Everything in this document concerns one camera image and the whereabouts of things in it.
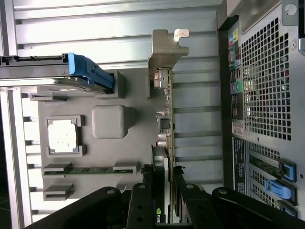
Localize green RAM stick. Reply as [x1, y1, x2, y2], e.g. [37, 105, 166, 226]
[44, 168, 134, 176]

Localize grey parts rack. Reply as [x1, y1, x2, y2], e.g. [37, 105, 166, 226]
[30, 69, 158, 203]

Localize blue slot retention clip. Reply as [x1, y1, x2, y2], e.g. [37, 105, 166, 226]
[264, 179, 295, 200]
[278, 160, 298, 182]

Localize silver CPU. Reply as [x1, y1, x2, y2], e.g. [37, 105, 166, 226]
[47, 120, 79, 154]

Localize open black PC case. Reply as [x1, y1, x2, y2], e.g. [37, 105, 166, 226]
[216, 0, 305, 229]

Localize hard disk blue carrier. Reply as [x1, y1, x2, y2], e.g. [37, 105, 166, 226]
[0, 52, 115, 95]

